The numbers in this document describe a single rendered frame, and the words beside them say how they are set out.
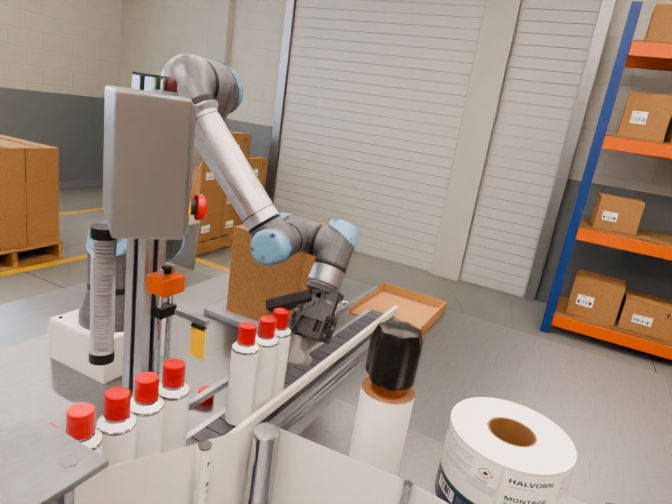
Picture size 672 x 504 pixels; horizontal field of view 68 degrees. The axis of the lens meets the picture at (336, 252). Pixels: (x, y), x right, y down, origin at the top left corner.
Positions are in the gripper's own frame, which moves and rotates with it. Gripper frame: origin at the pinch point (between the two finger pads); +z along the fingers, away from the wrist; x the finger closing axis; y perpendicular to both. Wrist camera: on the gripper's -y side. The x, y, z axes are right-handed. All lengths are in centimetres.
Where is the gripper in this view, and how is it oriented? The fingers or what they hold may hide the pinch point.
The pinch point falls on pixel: (281, 368)
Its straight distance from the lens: 112.6
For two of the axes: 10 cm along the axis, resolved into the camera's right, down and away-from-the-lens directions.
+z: -3.5, 9.1, -2.0
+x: 3.3, 3.2, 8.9
